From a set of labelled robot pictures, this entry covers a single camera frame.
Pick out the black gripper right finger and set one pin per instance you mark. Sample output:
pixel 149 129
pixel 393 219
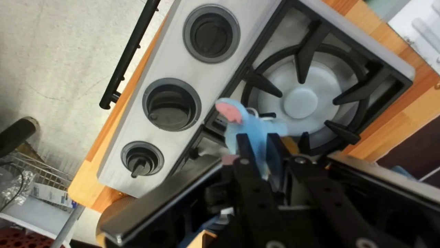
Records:
pixel 325 201

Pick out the blue plush mouse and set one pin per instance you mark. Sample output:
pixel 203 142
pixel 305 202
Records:
pixel 250 131

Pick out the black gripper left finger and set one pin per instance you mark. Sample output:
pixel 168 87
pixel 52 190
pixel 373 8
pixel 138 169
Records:
pixel 255 201

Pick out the grey toy stove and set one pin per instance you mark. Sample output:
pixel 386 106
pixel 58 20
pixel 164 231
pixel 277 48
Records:
pixel 174 55

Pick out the red plastic basket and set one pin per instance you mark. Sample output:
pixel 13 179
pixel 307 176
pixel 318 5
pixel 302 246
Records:
pixel 28 238

